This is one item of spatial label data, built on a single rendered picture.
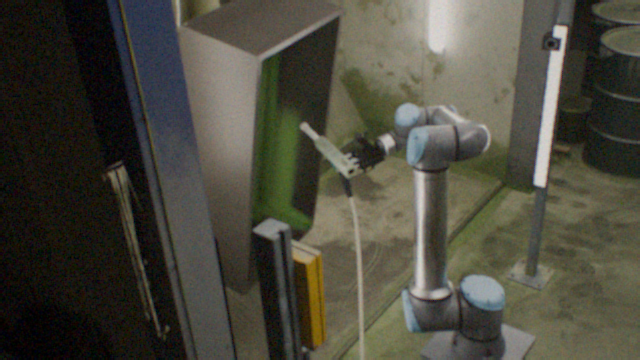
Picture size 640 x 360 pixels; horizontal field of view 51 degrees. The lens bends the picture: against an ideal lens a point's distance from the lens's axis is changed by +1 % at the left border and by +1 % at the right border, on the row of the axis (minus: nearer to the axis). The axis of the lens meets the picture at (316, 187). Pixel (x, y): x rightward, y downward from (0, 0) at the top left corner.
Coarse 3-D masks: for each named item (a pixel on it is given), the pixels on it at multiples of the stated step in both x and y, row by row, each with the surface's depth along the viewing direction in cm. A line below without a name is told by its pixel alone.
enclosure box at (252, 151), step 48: (240, 0) 262; (288, 0) 267; (192, 48) 241; (240, 48) 229; (288, 48) 294; (336, 48) 278; (192, 96) 253; (240, 96) 240; (288, 96) 307; (240, 144) 252; (288, 144) 322; (240, 192) 265; (288, 192) 338; (240, 240) 280; (240, 288) 297
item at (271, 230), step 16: (272, 224) 136; (256, 240) 135; (272, 240) 132; (288, 240) 136; (256, 256) 138; (272, 256) 134; (288, 256) 138; (272, 272) 137; (288, 272) 140; (272, 288) 140; (288, 288) 143; (272, 304) 142; (288, 304) 145; (272, 320) 145; (288, 320) 145; (272, 336) 148; (288, 336) 147; (272, 352) 151; (288, 352) 149
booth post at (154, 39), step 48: (96, 0) 147; (144, 0) 152; (96, 48) 155; (144, 48) 156; (96, 96) 165; (144, 96) 160; (144, 144) 164; (192, 144) 177; (144, 192) 172; (192, 192) 182; (144, 240) 183; (192, 240) 187; (144, 288) 197; (192, 288) 193
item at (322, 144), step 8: (304, 128) 289; (312, 136) 282; (320, 144) 272; (328, 144) 271; (328, 152) 266; (336, 152) 264; (336, 160) 260; (344, 160) 255; (336, 168) 263; (344, 168) 254; (352, 168) 254; (344, 176) 267; (344, 184) 269
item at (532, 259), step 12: (564, 0) 289; (564, 12) 291; (564, 72) 307; (552, 144) 325; (540, 192) 339; (540, 204) 342; (540, 216) 346; (540, 228) 350; (528, 252) 361; (528, 264) 364
